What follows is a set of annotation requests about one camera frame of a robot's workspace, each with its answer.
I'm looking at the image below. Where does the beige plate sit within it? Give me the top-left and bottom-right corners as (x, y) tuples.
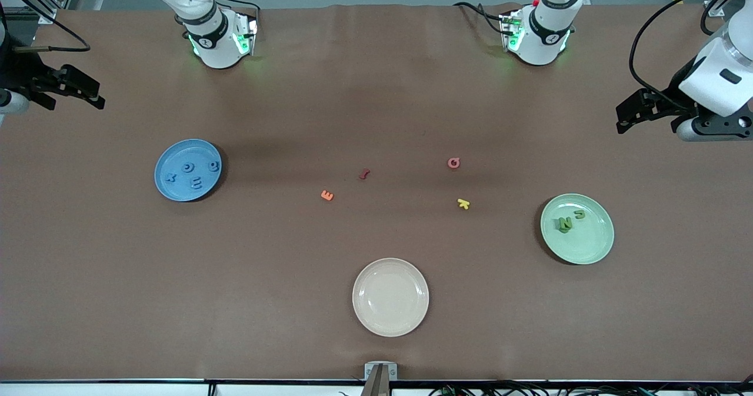
(352, 258), (430, 338)

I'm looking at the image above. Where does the white table edge rail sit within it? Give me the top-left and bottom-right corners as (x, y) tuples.
(0, 380), (753, 396)

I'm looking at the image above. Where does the grey metal bracket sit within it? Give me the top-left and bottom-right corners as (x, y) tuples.
(364, 362), (398, 381)

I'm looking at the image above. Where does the grey metal post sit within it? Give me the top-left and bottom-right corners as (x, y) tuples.
(360, 365), (391, 396)

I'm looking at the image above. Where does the blue plate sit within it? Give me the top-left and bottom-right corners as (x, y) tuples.
(154, 139), (223, 202)

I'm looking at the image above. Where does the green plate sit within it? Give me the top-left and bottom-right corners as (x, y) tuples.
(540, 193), (615, 265)

